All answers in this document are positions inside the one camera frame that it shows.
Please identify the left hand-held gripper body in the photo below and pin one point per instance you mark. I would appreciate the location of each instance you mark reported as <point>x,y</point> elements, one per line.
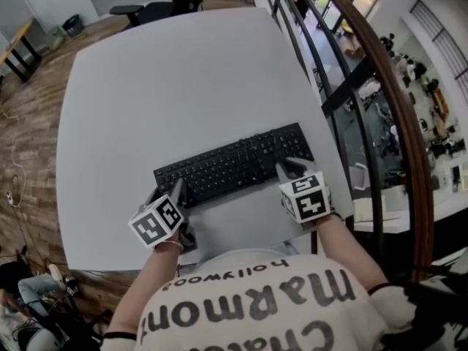
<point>155,223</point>

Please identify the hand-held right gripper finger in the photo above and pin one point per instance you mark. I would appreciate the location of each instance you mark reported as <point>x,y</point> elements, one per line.
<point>300,165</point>
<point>282,174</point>

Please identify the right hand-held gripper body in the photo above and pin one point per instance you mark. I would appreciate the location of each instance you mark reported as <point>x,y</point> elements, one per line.
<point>306,197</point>

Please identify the black keyboard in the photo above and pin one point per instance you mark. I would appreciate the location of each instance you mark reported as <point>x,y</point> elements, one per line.
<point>226,166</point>

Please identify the person's right forearm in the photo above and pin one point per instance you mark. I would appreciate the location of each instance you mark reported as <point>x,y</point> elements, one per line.
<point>347,251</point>

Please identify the person's left forearm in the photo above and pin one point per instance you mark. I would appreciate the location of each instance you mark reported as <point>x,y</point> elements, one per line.
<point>142,287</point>

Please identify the white desk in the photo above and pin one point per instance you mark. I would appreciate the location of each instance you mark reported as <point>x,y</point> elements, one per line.
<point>175,86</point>

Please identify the black railing with wooden handrail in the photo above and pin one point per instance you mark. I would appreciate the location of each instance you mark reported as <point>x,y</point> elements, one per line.
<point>402,123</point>

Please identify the white printed t-shirt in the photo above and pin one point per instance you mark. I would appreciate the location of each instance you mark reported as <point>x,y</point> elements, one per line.
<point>263,305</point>

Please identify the white power strip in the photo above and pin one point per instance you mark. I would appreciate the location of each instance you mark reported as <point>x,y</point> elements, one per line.
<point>11,199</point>

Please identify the green bag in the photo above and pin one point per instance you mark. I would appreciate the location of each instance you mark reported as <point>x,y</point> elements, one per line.
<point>56,38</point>

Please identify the black office chair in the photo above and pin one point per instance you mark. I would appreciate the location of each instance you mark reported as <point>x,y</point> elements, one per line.
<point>164,7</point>

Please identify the black waste bin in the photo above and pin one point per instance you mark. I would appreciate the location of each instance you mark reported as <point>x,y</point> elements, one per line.
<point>72,26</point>

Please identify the wooden side table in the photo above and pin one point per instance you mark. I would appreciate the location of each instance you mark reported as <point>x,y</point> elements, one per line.
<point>20,46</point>

